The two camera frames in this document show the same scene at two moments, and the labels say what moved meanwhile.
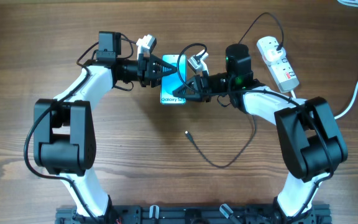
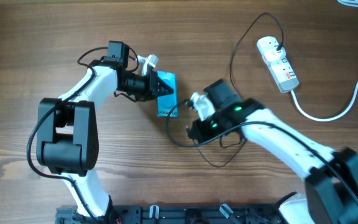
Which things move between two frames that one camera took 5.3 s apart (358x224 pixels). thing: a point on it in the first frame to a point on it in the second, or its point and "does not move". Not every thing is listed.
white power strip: x=283 y=73 does not move
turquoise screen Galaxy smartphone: x=170 y=81 to x=166 y=104
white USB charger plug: x=272 y=55 does not move
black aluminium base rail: x=193 y=214 does not move
